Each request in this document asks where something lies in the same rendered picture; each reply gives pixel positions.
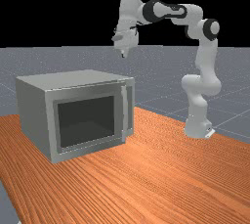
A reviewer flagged grey microwave oven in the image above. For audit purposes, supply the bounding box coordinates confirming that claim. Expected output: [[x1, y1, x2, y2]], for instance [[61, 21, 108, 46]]
[[16, 68, 136, 164]]

